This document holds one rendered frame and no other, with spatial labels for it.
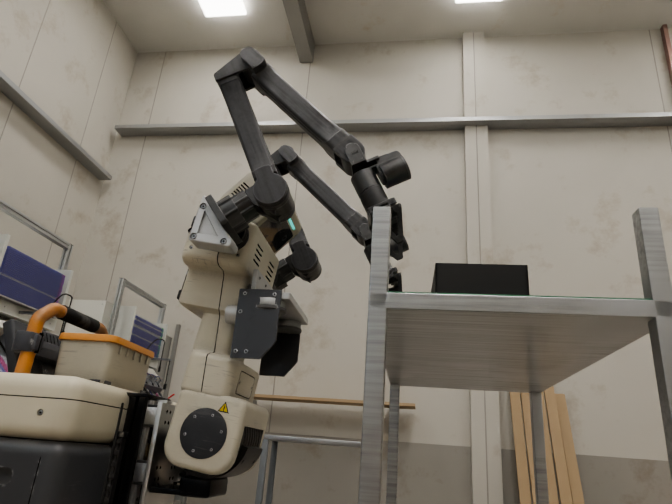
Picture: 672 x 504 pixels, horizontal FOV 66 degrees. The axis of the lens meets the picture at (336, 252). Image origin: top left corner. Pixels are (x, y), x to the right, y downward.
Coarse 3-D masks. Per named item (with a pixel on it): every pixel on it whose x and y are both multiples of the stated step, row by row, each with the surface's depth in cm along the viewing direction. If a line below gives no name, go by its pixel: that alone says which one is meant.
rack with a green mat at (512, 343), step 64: (384, 256) 85; (640, 256) 81; (384, 320) 81; (448, 320) 86; (512, 320) 83; (576, 320) 80; (640, 320) 78; (384, 384) 79; (448, 384) 154; (512, 384) 145
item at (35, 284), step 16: (16, 256) 296; (0, 272) 285; (16, 272) 296; (32, 272) 308; (48, 272) 322; (0, 288) 285; (16, 288) 296; (32, 288) 308; (48, 288) 322; (32, 304) 309
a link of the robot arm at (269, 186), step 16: (240, 64) 130; (224, 80) 129; (240, 80) 129; (224, 96) 129; (240, 96) 128; (240, 112) 126; (240, 128) 124; (256, 128) 124; (256, 144) 122; (256, 160) 120; (272, 160) 121; (256, 176) 116; (272, 176) 115; (256, 192) 114; (272, 192) 114; (288, 192) 115; (272, 208) 115
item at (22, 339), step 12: (12, 324) 125; (24, 324) 129; (12, 336) 124; (24, 336) 118; (36, 336) 119; (48, 336) 137; (12, 348) 118; (24, 348) 117; (36, 348) 119; (48, 348) 134; (12, 360) 121; (36, 360) 128; (48, 360) 130; (12, 372) 120; (36, 372) 126; (48, 372) 130
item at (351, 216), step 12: (288, 156) 168; (288, 168) 169; (300, 168) 169; (300, 180) 168; (312, 180) 167; (312, 192) 166; (324, 192) 164; (324, 204) 164; (336, 204) 162; (348, 204) 162; (336, 216) 162; (348, 216) 160; (360, 216) 159; (348, 228) 160; (360, 240) 159
